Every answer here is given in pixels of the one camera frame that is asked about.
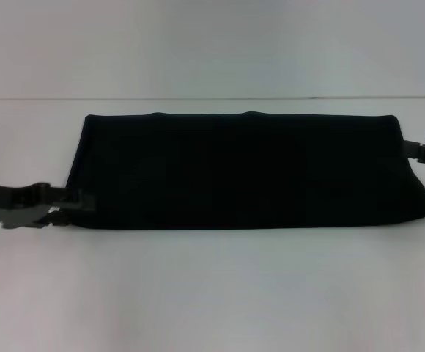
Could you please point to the black T-shirt with white print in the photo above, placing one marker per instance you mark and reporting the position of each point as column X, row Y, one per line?
column 234, row 176

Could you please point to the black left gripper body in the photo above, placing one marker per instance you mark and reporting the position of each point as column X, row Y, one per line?
column 11, row 205

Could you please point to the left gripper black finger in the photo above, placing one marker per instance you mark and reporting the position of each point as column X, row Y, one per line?
column 56, row 217
column 71, row 198

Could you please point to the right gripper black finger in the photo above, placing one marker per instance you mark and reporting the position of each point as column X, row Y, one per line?
column 410, row 148

